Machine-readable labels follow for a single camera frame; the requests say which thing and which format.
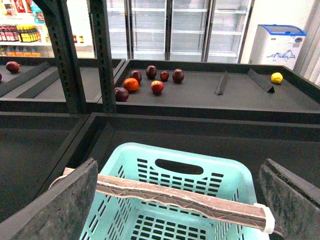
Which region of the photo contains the dark red apple front left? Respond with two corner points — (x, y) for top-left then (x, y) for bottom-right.
(114, 87), (130, 102)

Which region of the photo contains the glass door refrigerator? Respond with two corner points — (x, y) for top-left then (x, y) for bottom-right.
(106, 0), (254, 63)

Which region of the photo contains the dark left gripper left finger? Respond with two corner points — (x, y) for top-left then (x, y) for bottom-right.
(0, 158), (98, 240)

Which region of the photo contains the small red apple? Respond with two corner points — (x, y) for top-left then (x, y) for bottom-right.
(160, 70), (170, 82)

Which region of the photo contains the black perforated shelf post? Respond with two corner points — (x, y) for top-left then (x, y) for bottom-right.
(34, 0), (87, 113)

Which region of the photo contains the orange fruit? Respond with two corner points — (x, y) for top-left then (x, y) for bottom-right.
(123, 78), (139, 93)

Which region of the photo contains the dark red apple right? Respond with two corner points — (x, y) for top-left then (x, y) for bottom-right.
(172, 68), (185, 84)

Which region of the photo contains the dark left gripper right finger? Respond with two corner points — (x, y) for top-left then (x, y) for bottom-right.
(259, 158), (320, 240)

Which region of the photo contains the dark sauce bottles row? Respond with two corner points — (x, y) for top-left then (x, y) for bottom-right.
(0, 25), (41, 43)

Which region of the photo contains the yellow lemon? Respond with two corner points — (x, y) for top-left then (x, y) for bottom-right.
(270, 72), (283, 85)

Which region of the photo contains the dark red apple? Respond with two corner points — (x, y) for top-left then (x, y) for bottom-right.
(145, 65), (157, 80)
(114, 87), (130, 102)
(130, 70), (142, 84)
(172, 68), (185, 84)

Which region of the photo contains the red yellow apple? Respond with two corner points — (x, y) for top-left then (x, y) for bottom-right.
(150, 80), (164, 95)

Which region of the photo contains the black angled shelf divider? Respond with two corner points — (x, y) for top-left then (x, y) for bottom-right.
(247, 68), (275, 94)

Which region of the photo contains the brown webbing basket handle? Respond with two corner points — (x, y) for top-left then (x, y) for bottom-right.
(48, 167), (285, 237)

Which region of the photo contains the white chest freezer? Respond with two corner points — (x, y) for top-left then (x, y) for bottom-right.
(249, 24), (307, 70)

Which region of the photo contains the dark fruit far left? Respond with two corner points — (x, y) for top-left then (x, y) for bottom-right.
(5, 61), (20, 74)

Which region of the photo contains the dark red apple back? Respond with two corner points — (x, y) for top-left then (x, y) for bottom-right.
(145, 65), (157, 80)

